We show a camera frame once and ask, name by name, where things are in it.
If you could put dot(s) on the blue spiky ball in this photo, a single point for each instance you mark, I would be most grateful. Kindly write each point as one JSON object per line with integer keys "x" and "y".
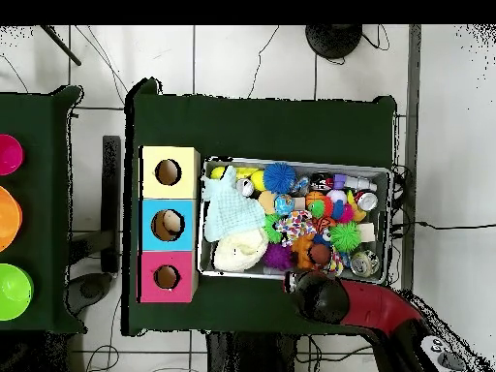
{"x": 279, "y": 177}

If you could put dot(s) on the dark green table cloth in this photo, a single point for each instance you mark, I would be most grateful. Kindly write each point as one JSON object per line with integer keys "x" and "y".
{"x": 252, "y": 128}
{"x": 42, "y": 193}

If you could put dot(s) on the black upright panel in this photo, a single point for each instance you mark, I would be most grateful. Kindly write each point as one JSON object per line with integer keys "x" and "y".
{"x": 111, "y": 193}

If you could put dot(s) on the small brown football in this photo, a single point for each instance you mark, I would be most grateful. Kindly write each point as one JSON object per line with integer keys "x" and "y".
{"x": 319, "y": 255}

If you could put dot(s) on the thin black rod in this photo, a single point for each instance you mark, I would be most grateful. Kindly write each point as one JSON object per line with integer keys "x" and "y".
{"x": 62, "y": 46}

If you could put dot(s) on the pink bowl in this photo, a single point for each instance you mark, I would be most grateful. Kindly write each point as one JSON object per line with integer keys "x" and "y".
{"x": 9, "y": 155}

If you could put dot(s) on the orange bowl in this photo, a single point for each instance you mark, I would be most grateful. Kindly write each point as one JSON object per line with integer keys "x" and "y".
{"x": 9, "y": 219}

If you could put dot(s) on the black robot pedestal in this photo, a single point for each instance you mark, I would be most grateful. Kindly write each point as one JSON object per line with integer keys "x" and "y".
{"x": 252, "y": 352}

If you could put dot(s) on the green bowl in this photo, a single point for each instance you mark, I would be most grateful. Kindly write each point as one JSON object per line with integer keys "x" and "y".
{"x": 13, "y": 292}

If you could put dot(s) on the green spiky ball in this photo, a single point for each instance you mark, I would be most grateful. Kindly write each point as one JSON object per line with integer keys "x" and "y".
{"x": 345, "y": 237}

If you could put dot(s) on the small white baseball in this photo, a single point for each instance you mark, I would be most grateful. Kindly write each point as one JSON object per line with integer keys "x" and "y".
{"x": 337, "y": 195}

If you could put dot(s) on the black round stand base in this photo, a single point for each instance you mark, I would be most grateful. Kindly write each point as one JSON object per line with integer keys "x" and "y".
{"x": 333, "y": 40}

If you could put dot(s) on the silver mesh bin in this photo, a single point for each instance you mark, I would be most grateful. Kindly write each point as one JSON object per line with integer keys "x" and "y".
{"x": 381, "y": 236}

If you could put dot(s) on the cream knitted cloth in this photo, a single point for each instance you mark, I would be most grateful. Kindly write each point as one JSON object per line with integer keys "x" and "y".
{"x": 240, "y": 250}

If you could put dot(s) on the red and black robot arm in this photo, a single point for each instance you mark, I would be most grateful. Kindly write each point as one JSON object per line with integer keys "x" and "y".
{"x": 379, "y": 306}

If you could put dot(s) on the wooden box with three holes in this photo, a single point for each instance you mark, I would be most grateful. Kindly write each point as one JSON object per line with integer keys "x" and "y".
{"x": 186, "y": 232}

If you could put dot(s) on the mint knitted cloth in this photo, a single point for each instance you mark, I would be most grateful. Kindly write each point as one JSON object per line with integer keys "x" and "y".
{"x": 232, "y": 213}

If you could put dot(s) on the grey black stand foot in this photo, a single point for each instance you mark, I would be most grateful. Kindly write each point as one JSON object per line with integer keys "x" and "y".
{"x": 91, "y": 288}

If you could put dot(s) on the rainbow spiky caterpillar toy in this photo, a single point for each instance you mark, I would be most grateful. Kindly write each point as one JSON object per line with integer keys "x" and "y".
{"x": 337, "y": 209}

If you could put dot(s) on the small orange basketball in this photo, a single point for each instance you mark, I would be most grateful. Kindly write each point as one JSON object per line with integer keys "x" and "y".
{"x": 314, "y": 197}

